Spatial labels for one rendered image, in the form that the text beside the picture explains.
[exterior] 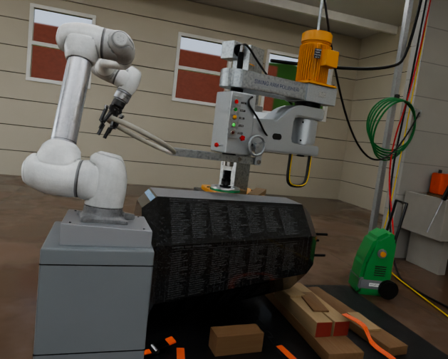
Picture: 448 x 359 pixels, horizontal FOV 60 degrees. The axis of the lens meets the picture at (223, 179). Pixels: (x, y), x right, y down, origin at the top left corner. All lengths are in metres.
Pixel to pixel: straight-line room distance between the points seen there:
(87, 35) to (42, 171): 0.61
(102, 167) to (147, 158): 7.04
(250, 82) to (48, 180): 1.58
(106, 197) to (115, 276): 0.30
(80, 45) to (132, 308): 1.09
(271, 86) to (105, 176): 1.59
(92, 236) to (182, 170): 7.28
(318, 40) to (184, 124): 5.87
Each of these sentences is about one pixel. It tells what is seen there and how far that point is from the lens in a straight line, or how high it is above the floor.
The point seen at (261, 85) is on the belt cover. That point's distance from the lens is 2.78.
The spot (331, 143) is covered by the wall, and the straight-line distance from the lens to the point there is 10.08.
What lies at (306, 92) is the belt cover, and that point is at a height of 1.65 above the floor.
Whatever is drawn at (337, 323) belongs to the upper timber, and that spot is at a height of 0.18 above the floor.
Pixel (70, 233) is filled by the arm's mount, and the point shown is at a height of 0.84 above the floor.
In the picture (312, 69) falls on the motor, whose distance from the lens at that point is 3.13.
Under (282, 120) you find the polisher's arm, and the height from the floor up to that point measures 1.42.
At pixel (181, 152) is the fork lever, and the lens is 2.55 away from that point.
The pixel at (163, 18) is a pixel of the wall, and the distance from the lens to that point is 8.88.
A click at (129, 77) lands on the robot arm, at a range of 2.38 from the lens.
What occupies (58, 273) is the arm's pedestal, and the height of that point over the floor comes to 0.71.
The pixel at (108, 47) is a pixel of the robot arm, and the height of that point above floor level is 1.58.
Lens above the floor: 1.26
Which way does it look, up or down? 6 degrees down
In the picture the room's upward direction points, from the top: 7 degrees clockwise
